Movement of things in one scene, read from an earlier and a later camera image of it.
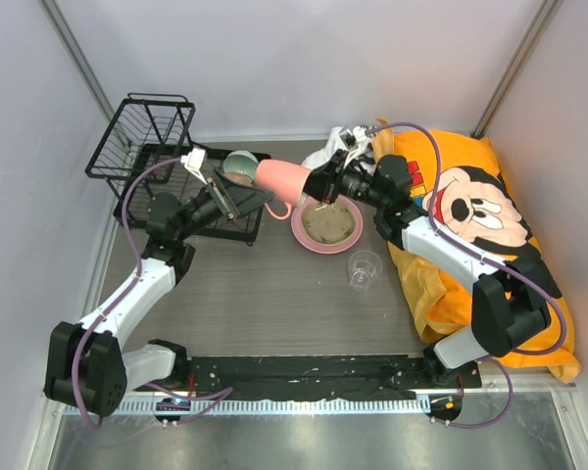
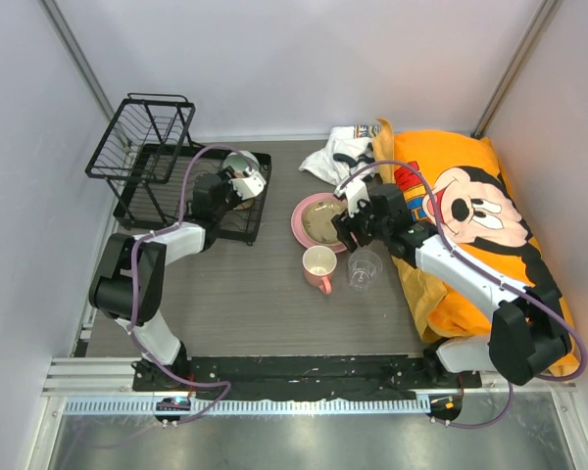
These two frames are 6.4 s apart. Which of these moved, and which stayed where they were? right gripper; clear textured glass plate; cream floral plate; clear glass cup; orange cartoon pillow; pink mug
Moved: pink mug; right gripper
Stayed: clear glass cup; orange cartoon pillow; clear textured glass plate; cream floral plate
